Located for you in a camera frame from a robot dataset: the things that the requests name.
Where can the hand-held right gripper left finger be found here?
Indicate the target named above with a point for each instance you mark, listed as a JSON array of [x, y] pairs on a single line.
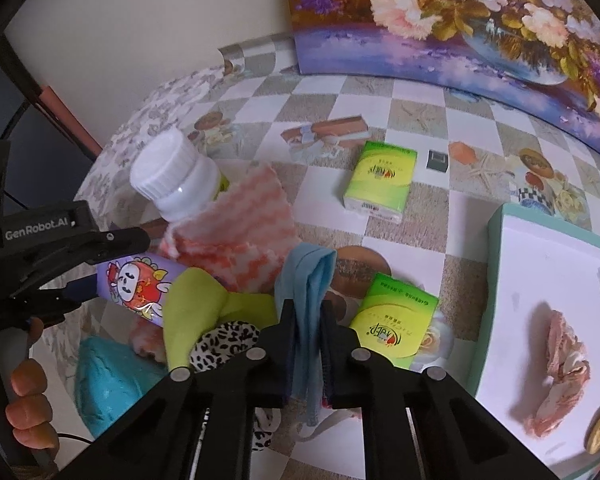
[[288, 350]]

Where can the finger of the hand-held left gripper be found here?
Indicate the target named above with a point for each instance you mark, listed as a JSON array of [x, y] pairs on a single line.
[[77, 294], [122, 242]]

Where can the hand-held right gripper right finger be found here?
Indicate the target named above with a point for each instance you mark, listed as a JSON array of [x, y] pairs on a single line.
[[328, 355]]

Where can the purple printed tube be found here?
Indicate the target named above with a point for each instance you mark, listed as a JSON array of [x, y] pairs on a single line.
[[135, 287]]

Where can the blue face mask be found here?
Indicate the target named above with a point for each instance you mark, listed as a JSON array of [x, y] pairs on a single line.
[[306, 280]]

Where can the green tissue packet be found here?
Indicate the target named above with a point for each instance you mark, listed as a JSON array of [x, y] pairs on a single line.
[[395, 320], [380, 180]]

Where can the green cloth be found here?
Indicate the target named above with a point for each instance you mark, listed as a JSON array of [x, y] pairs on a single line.
[[195, 305]]

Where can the pink white striped cloth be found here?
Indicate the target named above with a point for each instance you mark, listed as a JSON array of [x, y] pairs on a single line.
[[245, 230]]

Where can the white tray with teal rim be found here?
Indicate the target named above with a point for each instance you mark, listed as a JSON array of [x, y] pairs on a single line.
[[515, 270]]

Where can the person's left hand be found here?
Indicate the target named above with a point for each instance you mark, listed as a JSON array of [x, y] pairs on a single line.
[[27, 412]]

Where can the leopard print scrunchie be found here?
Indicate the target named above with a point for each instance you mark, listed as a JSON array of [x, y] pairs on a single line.
[[222, 341]]

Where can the pink fuzzy cloth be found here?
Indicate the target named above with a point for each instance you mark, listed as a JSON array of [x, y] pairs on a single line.
[[147, 342]]

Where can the white capped plastic bottle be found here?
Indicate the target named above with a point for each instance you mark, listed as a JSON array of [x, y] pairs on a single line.
[[172, 170]]

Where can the teal cloth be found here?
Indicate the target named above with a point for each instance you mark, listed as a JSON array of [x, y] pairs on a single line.
[[110, 385]]

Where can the grey floral tablecloth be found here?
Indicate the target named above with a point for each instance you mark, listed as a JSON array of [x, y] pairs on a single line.
[[130, 125]]

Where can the pink meat toy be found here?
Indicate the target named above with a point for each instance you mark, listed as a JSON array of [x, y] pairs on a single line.
[[560, 365]]

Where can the checkered printed tablecloth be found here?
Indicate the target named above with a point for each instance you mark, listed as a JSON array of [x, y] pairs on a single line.
[[430, 105]]

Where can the flower painting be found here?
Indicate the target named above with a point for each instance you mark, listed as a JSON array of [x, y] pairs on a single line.
[[430, 20]]

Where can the reddish brown frame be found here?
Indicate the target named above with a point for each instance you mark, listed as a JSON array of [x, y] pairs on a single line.
[[72, 122]]

